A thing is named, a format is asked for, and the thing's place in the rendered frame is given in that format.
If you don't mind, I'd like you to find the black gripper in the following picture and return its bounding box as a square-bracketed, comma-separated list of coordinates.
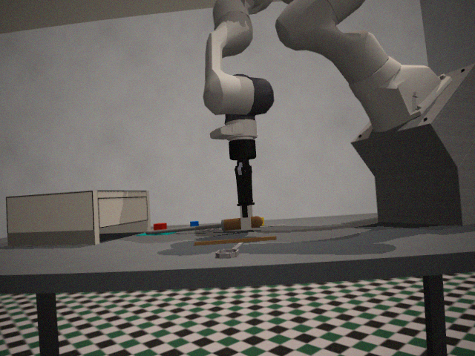
[229, 139, 256, 230]

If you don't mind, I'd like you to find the red block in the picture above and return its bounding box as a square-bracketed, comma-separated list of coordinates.
[154, 223, 167, 230]

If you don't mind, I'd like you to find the steel hook with wooden handle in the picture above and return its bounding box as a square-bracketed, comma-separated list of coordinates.
[146, 216, 263, 234]

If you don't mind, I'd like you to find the small beige cabinet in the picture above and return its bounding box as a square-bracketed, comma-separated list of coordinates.
[6, 190, 151, 247]

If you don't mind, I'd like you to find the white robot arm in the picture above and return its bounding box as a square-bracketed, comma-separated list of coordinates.
[203, 0, 452, 141]

